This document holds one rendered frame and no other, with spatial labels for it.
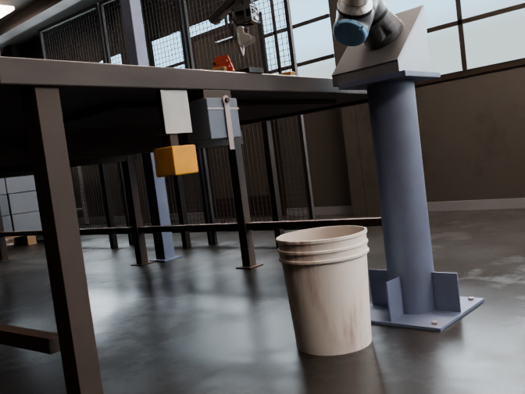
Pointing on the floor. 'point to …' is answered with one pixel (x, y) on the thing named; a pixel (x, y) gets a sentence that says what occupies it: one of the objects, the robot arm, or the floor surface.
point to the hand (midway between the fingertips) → (240, 51)
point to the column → (405, 213)
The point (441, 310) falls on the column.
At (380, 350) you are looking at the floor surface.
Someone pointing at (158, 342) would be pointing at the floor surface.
